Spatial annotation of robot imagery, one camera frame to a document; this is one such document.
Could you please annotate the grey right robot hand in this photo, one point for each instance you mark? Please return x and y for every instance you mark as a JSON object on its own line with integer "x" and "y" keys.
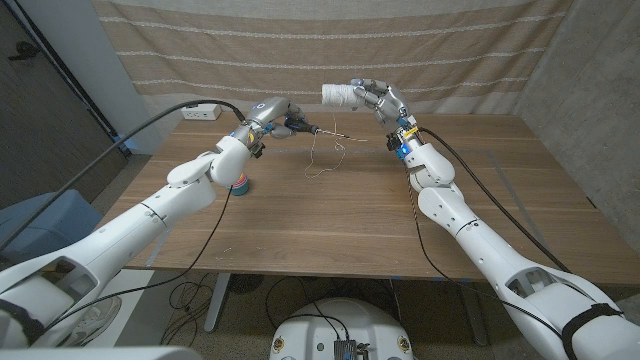
{"x": 392, "y": 105}

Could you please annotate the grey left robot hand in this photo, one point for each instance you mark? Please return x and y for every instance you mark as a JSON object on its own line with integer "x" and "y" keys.
{"x": 270, "y": 112}

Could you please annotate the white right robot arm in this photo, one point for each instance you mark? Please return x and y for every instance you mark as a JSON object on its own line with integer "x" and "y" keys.
{"x": 490, "y": 250}

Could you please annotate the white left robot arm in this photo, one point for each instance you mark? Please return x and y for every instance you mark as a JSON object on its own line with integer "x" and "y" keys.
{"x": 125, "y": 225}

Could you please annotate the white power strip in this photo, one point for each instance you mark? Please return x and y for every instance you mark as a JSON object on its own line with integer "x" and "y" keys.
{"x": 197, "y": 114}

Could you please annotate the beige striped backdrop cloth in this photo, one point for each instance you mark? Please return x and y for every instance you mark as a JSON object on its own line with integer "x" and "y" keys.
{"x": 450, "y": 50}

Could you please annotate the stacked colourful cups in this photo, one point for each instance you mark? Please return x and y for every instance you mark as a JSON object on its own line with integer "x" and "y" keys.
{"x": 241, "y": 187}

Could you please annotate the small blue floor object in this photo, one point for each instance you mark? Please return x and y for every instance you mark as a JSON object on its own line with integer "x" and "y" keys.
{"x": 128, "y": 143}

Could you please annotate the black round floor object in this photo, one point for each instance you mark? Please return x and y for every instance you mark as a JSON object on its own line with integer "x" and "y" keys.
{"x": 245, "y": 283}

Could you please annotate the grey table leg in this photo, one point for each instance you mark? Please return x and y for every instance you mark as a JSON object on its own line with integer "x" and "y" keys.
{"x": 217, "y": 302}
{"x": 474, "y": 315}

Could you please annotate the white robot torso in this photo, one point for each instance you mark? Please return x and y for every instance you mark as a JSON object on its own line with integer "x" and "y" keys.
{"x": 315, "y": 330}

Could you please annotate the grey torso electronics module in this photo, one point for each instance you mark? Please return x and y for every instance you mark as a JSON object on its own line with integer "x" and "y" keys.
{"x": 346, "y": 350}

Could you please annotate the blue upholstered seat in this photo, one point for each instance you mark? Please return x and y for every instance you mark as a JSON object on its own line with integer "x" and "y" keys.
{"x": 45, "y": 220}

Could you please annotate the grey sneaker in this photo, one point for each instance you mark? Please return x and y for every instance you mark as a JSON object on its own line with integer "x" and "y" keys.
{"x": 97, "y": 320}

